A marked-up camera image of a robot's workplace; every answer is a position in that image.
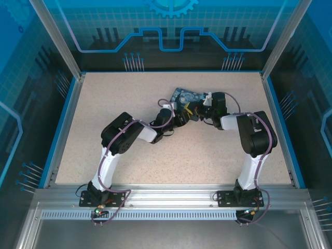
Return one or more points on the aluminium frame post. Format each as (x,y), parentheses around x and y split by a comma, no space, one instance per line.
(284,39)
(60,39)

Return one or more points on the aluminium front rail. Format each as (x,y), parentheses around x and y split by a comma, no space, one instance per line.
(168,193)

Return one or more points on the starry night tin box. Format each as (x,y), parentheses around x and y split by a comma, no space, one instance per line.
(185,96)

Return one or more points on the grey metal sheet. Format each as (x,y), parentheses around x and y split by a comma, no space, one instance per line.
(168,233)

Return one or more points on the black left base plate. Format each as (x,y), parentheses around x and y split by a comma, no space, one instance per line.
(116,201)

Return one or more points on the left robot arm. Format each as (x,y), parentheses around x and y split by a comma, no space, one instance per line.
(124,145)

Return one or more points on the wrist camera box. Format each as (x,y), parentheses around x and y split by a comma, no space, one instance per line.
(169,106)
(207,98)

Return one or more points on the aluminium side rail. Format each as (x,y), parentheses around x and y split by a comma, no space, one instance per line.
(80,83)
(265,83)

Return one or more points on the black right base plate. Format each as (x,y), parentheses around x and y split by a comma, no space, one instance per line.
(225,199)

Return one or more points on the small LED connector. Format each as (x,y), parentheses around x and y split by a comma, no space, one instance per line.
(99,211)
(250,212)

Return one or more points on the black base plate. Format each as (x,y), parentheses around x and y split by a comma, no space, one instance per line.
(116,201)
(225,199)

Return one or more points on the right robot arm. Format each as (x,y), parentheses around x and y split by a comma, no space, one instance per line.
(256,135)

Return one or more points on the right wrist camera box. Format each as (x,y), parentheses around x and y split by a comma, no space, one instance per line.
(207,98)

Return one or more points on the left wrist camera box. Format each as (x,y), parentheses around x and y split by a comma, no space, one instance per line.
(169,106)

